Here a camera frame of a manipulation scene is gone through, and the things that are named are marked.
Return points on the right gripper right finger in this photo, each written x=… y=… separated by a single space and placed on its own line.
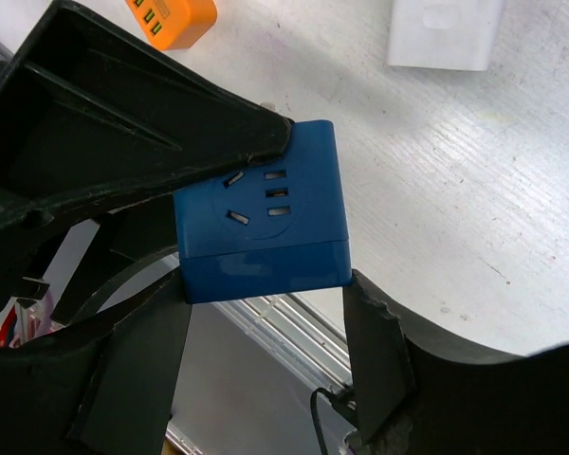
x=421 y=389

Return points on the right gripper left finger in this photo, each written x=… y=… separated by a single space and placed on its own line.
x=92 y=119

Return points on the blue cube socket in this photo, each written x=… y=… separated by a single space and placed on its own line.
x=274 y=229

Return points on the orange power strip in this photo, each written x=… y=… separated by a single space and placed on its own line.
x=173 y=24

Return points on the white table board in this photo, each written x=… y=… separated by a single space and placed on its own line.
x=456 y=184

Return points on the white charger block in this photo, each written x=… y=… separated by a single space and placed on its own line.
x=443 y=34

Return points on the aluminium frame rail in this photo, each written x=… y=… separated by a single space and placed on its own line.
x=246 y=377

